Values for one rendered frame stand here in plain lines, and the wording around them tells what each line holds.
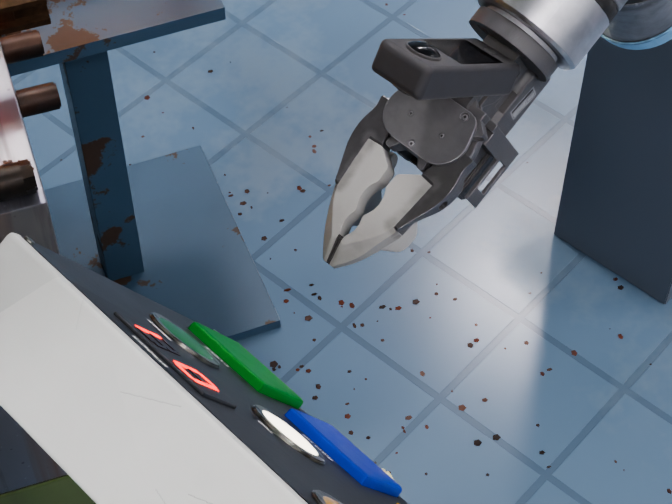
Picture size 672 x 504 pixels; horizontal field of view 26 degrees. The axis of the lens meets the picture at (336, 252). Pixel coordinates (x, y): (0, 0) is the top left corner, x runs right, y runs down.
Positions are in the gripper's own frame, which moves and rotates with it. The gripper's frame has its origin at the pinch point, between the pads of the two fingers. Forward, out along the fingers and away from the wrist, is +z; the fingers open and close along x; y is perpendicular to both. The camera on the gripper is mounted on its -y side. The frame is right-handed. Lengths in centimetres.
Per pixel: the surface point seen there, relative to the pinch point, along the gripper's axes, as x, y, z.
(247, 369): -2.0, -3.1, 10.3
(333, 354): 46, 114, 16
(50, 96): 42.8, 18.0, 6.3
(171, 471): -11.5, -22.0, 14.6
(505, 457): 15, 117, 11
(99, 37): 63, 44, -1
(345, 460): -11.8, -3.2, 10.4
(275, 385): -3.2, -0.4, 10.2
